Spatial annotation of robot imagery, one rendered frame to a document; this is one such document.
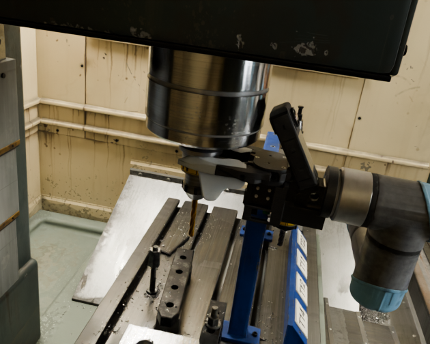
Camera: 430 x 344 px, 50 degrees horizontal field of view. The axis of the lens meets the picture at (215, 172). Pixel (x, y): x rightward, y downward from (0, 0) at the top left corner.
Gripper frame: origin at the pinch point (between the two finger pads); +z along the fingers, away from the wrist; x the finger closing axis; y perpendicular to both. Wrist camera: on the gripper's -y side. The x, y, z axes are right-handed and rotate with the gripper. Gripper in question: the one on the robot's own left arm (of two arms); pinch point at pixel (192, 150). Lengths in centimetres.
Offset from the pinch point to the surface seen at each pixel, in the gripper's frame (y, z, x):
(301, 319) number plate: 44, -25, 25
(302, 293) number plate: 44, -25, 35
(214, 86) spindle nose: -11.2, -3.0, -7.7
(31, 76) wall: 21, 81, 96
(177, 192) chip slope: 56, 21, 96
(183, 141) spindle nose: -3.9, -0.1, -7.8
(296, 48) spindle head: -17.4, -11.1, -12.5
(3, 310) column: 56, 43, 18
